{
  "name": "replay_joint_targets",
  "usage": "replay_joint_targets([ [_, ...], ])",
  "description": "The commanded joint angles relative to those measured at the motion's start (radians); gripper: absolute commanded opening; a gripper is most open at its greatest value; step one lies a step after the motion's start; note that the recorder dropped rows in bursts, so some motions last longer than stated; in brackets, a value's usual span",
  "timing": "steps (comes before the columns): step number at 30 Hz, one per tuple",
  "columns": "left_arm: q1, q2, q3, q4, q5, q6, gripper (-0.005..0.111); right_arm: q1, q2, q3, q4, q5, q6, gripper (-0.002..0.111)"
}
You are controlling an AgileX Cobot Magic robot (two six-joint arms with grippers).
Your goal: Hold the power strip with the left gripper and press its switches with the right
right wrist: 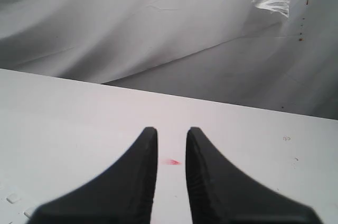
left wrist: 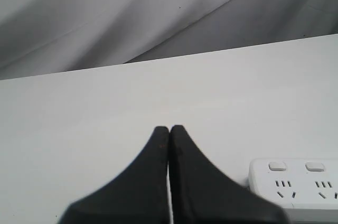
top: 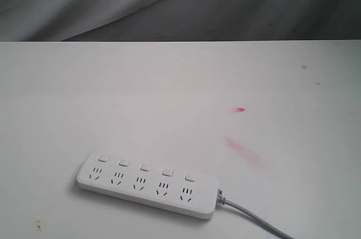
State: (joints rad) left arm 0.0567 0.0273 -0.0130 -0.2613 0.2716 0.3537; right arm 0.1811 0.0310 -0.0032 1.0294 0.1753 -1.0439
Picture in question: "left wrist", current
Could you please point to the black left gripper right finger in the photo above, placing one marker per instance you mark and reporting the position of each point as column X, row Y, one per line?
column 201, row 193

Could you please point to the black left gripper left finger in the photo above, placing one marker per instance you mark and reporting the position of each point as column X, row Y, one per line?
column 137, row 195

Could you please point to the white five-outlet power strip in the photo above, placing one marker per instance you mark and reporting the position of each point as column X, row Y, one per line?
column 305, row 188

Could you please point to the white backdrop cloth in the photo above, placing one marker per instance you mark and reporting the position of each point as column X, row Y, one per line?
column 48, row 36

